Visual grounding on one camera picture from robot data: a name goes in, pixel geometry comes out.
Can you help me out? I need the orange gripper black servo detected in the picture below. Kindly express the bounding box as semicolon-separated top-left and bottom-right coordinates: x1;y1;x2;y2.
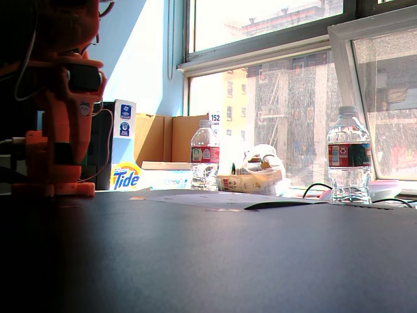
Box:
41;53;108;166

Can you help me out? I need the white grid paper sheet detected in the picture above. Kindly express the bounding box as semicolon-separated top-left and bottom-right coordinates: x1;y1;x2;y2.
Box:
144;190;328;211

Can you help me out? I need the Tide detergent box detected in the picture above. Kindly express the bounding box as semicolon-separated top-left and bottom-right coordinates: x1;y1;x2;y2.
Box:
109;98;143;192

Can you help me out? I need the brown cardboard box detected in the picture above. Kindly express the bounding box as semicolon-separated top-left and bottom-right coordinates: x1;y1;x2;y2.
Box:
134;112;210;163

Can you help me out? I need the flat white box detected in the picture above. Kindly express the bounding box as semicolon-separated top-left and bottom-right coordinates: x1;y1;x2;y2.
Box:
140;160;193;190

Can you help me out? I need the small clear water bottle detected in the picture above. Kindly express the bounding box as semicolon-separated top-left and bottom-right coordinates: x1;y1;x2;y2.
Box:
190;119;221;192

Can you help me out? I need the red printed food package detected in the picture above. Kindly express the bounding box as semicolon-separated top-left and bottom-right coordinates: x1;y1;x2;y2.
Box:
216;169;283;196

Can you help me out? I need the white plastic bag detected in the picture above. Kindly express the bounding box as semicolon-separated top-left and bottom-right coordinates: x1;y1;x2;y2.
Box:
243;143;288;196

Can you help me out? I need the white framed window screen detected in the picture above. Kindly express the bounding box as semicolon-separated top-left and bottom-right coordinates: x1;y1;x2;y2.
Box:
326;4;417;183

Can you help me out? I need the large clear water bottle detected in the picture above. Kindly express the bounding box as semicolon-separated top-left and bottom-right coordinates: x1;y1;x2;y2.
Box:
326;104;373;205

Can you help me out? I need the pink white plastic container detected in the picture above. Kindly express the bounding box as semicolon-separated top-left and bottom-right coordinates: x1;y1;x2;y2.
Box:
368;179;402;202

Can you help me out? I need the thin red wire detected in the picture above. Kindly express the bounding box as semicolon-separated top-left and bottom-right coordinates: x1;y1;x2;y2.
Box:
80;108;115;183

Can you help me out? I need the white usb cable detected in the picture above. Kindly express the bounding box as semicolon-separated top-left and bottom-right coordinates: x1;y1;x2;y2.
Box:
0;136;27;146

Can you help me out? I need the white robot wire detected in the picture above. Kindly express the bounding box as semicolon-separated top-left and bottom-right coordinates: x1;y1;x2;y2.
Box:
14;28;37;102

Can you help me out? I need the white blind cord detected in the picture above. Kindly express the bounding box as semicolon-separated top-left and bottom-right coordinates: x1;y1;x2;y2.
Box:
167;0;177;80

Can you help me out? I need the grey window frame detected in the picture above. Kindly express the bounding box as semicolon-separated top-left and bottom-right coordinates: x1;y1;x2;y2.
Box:
177;0;417;78

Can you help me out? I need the black cable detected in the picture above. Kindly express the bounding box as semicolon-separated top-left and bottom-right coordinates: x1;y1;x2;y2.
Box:
371;198;415;209
302;182;334;199

